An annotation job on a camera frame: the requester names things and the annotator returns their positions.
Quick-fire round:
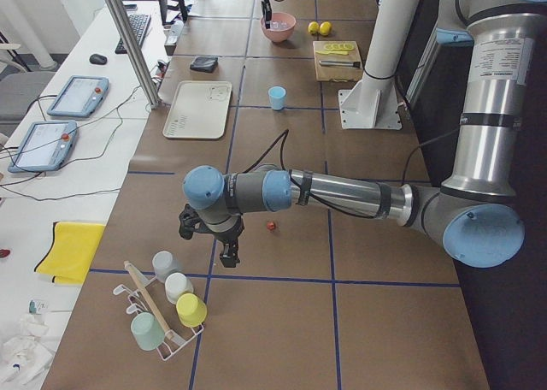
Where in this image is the cream bear serving tray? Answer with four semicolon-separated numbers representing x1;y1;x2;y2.
162;80;232;139

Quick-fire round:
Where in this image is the yellow plastic knife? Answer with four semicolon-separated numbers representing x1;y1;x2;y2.
315;50;349;56

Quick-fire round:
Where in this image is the grey folded cloth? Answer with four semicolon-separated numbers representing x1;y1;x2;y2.
190;56;219;74

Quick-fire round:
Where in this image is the mint green upturned cup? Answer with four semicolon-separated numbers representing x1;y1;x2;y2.
131;312;165;351

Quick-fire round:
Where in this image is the light blue plastic cup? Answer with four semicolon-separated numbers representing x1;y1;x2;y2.
268;86;286;111

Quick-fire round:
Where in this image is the far blue teach pendant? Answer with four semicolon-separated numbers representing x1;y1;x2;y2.
47;75;109;118

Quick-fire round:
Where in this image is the black computer mouse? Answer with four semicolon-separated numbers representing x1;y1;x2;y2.
89;54;108;65

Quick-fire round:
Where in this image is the yellow cloth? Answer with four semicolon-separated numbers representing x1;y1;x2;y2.
34;222;105;285

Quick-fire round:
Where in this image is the lower whole lemon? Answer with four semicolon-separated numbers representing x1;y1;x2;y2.
308;21;320;35

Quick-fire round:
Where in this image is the yellow upturned cup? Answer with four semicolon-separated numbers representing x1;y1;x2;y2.
176;292;208;328

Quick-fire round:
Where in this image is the pink bowl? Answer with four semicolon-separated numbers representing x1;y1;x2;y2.
260;12;297;43

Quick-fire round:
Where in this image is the blue teach pendant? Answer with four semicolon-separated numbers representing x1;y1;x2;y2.
47;75;109;118
8;121;78;173

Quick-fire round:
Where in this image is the grey upturned cup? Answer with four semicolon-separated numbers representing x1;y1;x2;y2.
152;251;182;283

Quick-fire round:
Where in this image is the white upturned cup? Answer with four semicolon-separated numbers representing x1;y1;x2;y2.
164;272;194;304

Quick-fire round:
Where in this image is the black keyboard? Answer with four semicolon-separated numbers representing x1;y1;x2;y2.
115;14;151;54

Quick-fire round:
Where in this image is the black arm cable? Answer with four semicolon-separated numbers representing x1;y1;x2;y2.
245;128;461;220

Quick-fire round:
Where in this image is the whole lemon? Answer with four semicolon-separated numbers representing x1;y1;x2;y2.
319;21;332;37
308;21;320;35

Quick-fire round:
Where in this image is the wooden cutting board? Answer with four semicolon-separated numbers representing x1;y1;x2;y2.
313;40;363;81

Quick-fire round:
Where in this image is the pile of clear ice cubes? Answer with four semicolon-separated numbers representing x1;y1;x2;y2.
268;18;291;33

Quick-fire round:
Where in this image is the near blue teach pendant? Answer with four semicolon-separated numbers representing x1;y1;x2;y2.
8;121;78;173

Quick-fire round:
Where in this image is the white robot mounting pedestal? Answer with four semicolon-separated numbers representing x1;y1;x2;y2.
338;0;420;130

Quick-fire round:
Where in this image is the upper whole lemon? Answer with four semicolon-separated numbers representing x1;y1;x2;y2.
319;21;332;37

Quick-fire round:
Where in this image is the aluminium frame post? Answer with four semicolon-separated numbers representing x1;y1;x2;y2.
105;0;161;109

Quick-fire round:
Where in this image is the crumpled white tissue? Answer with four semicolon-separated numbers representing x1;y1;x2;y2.
1;314;54;389

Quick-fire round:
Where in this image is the white wire cup rack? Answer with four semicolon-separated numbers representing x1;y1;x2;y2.
112;277;205;361

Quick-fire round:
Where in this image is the steel muddler with black tip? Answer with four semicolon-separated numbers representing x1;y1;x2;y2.
319;60;361;69

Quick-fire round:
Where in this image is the wooden rack handle rod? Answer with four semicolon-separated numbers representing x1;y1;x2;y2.
124;261;174;340

